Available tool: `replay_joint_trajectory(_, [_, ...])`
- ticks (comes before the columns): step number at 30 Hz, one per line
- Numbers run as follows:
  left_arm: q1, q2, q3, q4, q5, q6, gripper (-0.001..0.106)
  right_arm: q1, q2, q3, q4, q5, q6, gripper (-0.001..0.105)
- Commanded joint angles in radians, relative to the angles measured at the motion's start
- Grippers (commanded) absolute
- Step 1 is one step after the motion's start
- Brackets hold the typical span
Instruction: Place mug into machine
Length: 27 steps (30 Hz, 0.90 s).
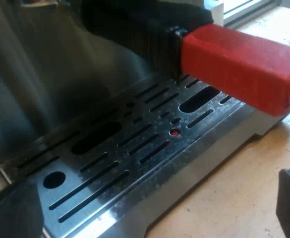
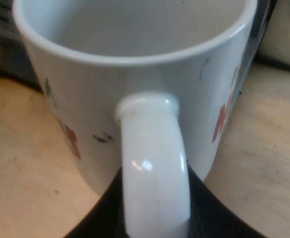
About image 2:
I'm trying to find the white mug red black print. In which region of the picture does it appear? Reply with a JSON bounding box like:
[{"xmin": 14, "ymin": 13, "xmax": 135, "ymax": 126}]
[{"xmin": 12, "ymin": 0, "xmax": 258, "ymax": 238}]

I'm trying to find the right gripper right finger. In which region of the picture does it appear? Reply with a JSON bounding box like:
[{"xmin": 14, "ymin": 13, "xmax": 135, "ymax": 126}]
[{"xmin": 186, "ymin": 162, "xmax": 237, "ymax": 238}]

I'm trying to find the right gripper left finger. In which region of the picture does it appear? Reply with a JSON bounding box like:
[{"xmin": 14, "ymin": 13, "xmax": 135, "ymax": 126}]
[{"xmin": 64, "ymin": 166, "xmax": 126, "ymax": 238}]

